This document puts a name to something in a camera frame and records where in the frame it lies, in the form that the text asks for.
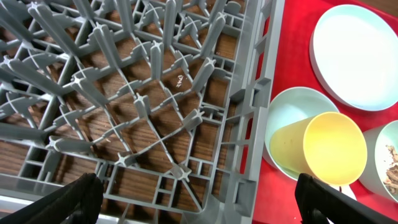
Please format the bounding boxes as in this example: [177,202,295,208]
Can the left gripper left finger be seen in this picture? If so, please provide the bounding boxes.
[1,173,104,224]

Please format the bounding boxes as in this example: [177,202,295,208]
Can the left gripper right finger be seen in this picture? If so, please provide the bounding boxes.
[295,173,397,224]

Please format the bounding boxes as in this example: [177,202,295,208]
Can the yellow plastic cup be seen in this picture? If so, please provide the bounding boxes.
[269,111,368,186]

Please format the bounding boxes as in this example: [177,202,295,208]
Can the light green bowl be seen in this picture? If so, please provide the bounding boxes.
[262,86,339,181]
[359,121,397,203]

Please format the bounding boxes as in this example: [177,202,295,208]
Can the food scraps rice and nuts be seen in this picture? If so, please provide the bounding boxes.
[383,145,397,195]

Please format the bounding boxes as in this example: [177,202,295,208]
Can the grey dishwasher rack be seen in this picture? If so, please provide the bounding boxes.
[0,0,285,224]

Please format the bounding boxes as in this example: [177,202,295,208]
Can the red serving tray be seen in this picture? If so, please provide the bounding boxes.
[253,0,397,223]

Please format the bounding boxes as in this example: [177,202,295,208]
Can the light blue plate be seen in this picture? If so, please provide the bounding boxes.
[309,4,397,111]

